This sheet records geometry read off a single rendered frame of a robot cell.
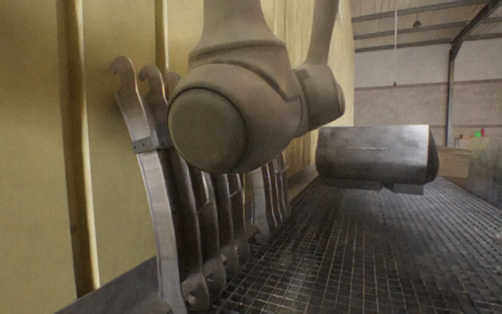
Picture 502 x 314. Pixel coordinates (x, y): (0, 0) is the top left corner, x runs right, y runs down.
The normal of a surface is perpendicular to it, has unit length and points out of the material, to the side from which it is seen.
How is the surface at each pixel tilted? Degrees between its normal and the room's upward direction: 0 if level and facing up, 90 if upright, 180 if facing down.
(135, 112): 90
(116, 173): 90
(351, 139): 89
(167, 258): 90
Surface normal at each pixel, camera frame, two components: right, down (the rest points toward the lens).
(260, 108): 0.67, -0.11
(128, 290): 0.91, 0.03
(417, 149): -0.53, 0.08
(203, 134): -0.33, 0.41
